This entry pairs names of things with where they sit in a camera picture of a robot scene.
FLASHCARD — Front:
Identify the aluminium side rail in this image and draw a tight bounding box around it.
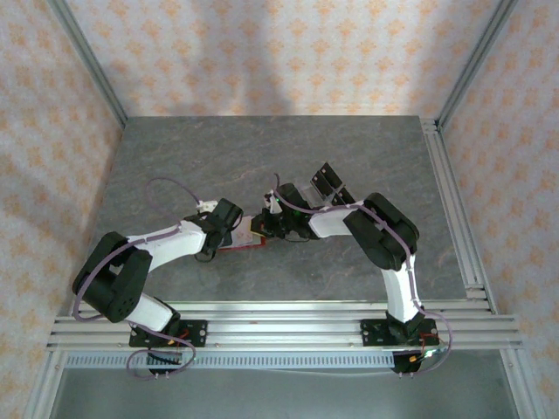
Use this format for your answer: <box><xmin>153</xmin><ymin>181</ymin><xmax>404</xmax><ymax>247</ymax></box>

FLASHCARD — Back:
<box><xmin>418</xmin><ymin>116</ymin><xmax>498</xmax><ymax>316</ymax></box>

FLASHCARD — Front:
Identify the red leather card holder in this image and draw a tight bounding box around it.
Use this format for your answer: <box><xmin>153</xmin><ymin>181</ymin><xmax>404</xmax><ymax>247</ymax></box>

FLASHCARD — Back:
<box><xmin>216</xmin><ymin>215</ymin><xmax>269</xmax><ymax>254</ymax></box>

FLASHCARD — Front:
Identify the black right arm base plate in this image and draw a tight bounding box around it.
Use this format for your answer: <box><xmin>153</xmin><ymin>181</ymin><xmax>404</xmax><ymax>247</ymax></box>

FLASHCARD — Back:
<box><xmin>360</xmin><ymin>318</ymin><xmax>438</xmax><ymax>348</ymax></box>

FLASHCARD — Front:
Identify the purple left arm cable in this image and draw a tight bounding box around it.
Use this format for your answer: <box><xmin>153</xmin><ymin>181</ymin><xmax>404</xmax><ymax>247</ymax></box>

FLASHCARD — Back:
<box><xmin>71</xmin><ymin>176</ymin><xmax>219</xmax><ymax>381</ymax></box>

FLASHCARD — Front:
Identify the clear acrylic card stand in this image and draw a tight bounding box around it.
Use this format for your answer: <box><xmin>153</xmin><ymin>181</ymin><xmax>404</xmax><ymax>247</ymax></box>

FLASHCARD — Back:
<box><xmin>298</xmin><ymin>161</ymin><xmax>357</xmax><ymax>210</ymax></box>

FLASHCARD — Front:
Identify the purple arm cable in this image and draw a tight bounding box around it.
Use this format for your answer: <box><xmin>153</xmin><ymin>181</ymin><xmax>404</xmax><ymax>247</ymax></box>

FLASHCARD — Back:
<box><xmin>71</xmin><ymin>176</ymin><xmax>219</xmax><ymax>381</ymax></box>
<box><xmin>272</xmin><ymin>173</ymin><xmax>455</xmax><ymax>376</ymax></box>

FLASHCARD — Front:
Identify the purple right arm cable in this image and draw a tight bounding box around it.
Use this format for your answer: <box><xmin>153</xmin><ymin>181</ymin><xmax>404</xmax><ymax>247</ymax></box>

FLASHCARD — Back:
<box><xmin>272</xmin><ymin>173</ymin><xmax>455</xmax><ymax>376</ymax></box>

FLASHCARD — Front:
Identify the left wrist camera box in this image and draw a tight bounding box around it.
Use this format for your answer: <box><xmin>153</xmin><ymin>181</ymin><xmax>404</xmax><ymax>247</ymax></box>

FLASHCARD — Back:
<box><xmin>211</xmin><ymin>197</ymin><xmax>245</xmax><ymax>228</ymax></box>

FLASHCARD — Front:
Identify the aluminium frame post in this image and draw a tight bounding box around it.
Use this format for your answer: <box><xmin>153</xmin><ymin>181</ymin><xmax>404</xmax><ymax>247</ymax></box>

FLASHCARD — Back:
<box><xmin>435</xmin><ymin>0</ymin><xmax>521</xmax><ymax>131</ymax></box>
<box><xmin>46</xmin><ymin>0</ymin><xmax>129</xmax><ymax>128</ymax></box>

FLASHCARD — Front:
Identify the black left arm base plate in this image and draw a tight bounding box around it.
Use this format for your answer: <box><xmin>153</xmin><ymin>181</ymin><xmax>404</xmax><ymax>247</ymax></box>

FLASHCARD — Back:
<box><xmin>128</xmin><ymin>319</ymin><xmax>209</xmax><ymax>349</ymax></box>

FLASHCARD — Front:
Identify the slotted grey cable tray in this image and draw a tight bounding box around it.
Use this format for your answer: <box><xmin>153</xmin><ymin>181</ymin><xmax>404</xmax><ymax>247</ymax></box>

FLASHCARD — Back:
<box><xmin>65</xmin><ymin>352</ymin><xmax>397</xmax><ymax>370</ymax></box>

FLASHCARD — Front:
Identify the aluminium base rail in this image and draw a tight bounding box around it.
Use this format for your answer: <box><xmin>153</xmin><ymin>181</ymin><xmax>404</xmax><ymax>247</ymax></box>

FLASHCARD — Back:
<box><xmin>45</xmin><ymin>299</ymin><xmax>525</xmax><ymax>351</ymax></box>

